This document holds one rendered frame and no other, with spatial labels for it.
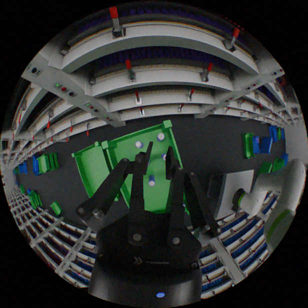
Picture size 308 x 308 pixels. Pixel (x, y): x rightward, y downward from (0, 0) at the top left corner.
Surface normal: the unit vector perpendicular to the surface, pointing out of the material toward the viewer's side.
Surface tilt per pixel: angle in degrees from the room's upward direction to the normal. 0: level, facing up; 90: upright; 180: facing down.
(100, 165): 0
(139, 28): 19
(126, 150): 0
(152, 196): 0
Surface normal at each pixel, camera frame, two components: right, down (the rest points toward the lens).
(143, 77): 0.06, 0.37
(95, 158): 0.02, 0.05
